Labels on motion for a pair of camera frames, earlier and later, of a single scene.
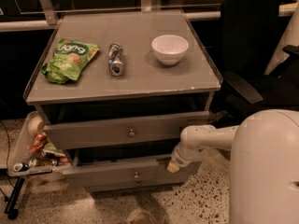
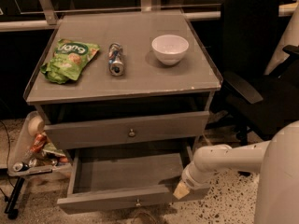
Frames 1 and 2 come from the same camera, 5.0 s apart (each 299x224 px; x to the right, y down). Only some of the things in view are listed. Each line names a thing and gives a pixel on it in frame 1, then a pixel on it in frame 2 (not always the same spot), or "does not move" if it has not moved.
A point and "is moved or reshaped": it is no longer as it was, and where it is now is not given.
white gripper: [179, 159] to [191, 177]
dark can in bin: [21, 166] does not move
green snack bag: [68, 58] does not move
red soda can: [38, 142] does not move
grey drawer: [127, 173] is moved or reshaped
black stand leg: [10, 206] does not move
